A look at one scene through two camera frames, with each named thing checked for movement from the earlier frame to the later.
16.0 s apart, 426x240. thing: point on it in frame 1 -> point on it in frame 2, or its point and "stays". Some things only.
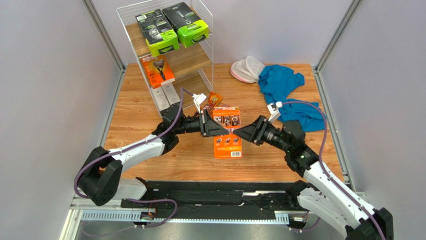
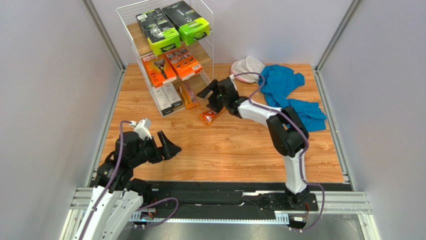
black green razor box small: [191, 30] stays
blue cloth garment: [279, 82] stays
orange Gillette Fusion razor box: [158, 70] stays
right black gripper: [260, 130] -> [217, 90]
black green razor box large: [160, 38] stays
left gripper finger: [209, 127] -> [168, 149]
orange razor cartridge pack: [229, 145] -> [184, 62]
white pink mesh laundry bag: [248, 69] stays
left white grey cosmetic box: [160, 98] stays
